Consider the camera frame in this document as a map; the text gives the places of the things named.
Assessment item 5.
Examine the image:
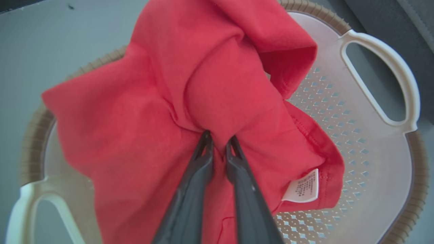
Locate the beige basket with brown rim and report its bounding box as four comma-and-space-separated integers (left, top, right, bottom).
5, 0, 429, 244

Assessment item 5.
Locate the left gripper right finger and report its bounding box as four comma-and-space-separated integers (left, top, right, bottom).
225, 136, 284, 244

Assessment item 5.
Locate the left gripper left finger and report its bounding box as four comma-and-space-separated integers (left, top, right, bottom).
152, 130, 214, 244

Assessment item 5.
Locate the red garment with white label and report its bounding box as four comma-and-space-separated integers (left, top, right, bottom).
41, 0, 345, 244

